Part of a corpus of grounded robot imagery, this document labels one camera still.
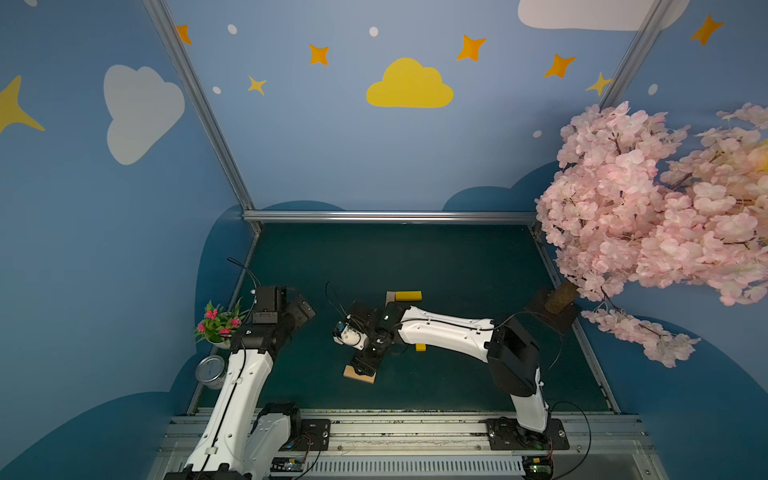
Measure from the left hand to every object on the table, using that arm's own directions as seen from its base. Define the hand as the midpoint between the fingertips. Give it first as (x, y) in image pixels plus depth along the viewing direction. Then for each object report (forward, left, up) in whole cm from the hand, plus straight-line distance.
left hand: (297, 310), depth 81 cm
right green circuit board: (-33, -63, -17) cm, 74 cm away
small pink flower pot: (-5, +20, 0) cm, 21 cm away
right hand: (-9, -19, -9) cm, 23 cm away
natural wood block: (+14, -26, -15) cm, 33 cm away
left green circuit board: (-34, -1, -16) cm, 37 cm away
